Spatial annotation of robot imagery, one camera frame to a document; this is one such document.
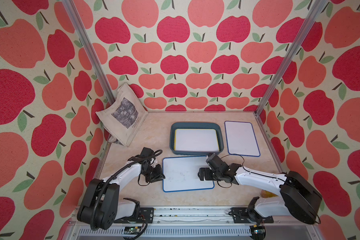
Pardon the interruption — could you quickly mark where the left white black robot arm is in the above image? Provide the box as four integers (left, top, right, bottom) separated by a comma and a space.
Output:
77, 159, 165, 231

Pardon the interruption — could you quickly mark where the beige printed canvas bag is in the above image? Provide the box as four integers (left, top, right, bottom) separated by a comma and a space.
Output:
96, 83, 148, 147

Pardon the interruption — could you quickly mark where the blue-framed whiteboard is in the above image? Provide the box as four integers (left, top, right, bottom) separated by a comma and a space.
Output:
163, 156, 215, 193
225, 121, 261, 157

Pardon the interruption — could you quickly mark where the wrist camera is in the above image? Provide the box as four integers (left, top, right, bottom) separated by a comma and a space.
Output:
206, 153, 228, 171
140, 147, 154, 160

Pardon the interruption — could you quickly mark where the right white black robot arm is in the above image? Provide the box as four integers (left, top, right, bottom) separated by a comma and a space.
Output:
198, 164, 323, 225

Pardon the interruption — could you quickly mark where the aluminium frame post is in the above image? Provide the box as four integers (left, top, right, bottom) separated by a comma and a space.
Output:
254, 0, 329, 118
62, 0, 115, 105

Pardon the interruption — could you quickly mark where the right aluminium frame post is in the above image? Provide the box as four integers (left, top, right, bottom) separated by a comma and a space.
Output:
254, 0, 329, 118

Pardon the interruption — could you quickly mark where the teal plastic storage box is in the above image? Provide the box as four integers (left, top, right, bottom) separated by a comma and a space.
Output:
169, 122, 224, 156

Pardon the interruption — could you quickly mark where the yellow-framed whiteboard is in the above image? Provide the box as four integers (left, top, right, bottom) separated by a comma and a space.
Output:
174, 129, 220, 152

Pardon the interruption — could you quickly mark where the left aluminium frame post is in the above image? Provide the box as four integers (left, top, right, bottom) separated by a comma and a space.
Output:
62, 0, 115, 105

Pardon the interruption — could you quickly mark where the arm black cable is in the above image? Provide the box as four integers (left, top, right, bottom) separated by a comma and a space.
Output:
89, 149, 163, 240
215, 153, 322, 225

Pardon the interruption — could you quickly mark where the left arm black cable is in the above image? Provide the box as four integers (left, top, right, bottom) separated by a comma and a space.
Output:
89, 149, 163, 240

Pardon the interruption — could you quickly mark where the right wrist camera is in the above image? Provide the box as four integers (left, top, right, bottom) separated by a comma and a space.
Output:
206, 153, 228, 171

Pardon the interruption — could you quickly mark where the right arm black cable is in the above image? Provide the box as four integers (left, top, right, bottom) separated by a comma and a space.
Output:
215, 153, 322, 225

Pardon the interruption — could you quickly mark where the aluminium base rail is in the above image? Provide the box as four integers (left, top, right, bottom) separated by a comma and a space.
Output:
62, 206, 324, 240

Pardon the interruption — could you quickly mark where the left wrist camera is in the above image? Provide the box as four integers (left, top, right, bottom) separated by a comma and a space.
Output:
140, 147, 154, 160

